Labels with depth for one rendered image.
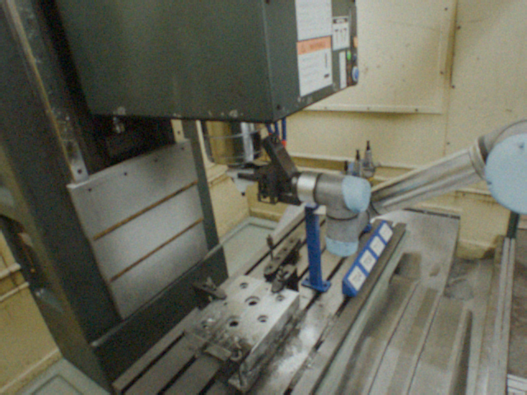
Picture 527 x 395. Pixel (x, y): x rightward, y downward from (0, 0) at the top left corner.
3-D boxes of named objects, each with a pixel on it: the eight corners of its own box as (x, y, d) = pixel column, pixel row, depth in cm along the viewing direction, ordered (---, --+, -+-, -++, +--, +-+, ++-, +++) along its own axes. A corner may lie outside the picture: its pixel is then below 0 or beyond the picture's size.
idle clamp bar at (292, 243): (302, 251, 151) (301, 238, 148) (273, 289, 130) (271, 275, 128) (291, 248, 153) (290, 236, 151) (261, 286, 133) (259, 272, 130)
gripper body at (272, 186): (254, 201, 91) (296, 211, 85) (250, 169, 88) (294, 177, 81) (271, 189, 97) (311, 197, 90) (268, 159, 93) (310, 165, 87)
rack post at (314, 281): (332, 284, 129) (328, 211, 117) (325, 293, 125) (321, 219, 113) (307, 276, 135) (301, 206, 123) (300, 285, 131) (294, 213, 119)
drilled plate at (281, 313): (300, 304, 116) (299, 293, 114) (247, 372, 95) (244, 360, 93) (243, 285, 128) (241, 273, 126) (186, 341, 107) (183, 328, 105)
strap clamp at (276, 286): (299, 291, 128) (296, 257, 122) (280, 315, 118) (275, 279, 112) (291, 289, 130) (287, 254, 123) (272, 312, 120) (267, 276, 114)
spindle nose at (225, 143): (236, 142, 104) (230, 100, 99) (281, 149, 93) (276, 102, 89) (193, 160, 93) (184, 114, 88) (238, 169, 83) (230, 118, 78)
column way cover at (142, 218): (213, 253, 157) (189, 138, 136) (123, 323, 122) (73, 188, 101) (205, 250, 160) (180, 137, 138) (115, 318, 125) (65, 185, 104)
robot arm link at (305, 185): (311, 178, 79) (327, 166, 85) (293, 176, 81) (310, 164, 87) (312, 209, 82) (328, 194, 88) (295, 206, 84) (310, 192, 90)
